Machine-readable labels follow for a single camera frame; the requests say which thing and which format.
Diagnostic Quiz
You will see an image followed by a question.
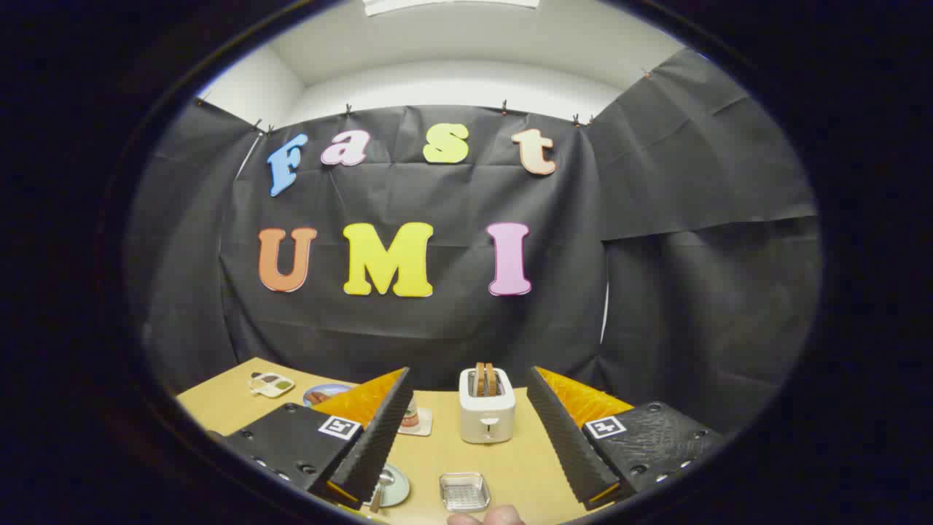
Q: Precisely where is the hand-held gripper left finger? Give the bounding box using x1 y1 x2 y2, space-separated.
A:
208 367 413 511

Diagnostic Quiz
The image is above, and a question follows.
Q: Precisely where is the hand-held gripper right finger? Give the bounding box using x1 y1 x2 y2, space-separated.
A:
526 366 726 511

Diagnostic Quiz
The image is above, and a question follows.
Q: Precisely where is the metal spoon wooden handle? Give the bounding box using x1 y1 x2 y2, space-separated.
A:
370 469 396 514

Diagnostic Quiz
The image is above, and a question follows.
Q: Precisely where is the white square coaster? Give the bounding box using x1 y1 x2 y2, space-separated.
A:
397 407 434 437

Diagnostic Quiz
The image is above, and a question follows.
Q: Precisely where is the pale green plate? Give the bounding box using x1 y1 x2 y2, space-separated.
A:
368 464 410 508

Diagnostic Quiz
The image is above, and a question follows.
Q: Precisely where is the blue plate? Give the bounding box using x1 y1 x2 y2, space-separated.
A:
302 384 354 408

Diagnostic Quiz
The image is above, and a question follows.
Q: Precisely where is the white toaster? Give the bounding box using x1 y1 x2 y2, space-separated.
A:
458 367 516 445

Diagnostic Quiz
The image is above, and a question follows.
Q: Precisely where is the black backdrop cloth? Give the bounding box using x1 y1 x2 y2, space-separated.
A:
124 47 824 438

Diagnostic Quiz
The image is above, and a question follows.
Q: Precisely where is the small white sauce dish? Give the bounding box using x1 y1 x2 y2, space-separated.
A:
248 372 296 399

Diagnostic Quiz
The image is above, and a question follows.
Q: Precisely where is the ceiling light panel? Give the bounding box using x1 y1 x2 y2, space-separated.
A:
363 0 541 17

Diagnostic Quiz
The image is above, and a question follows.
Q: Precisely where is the metal wire basket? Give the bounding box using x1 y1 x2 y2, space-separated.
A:
439 472 491 513

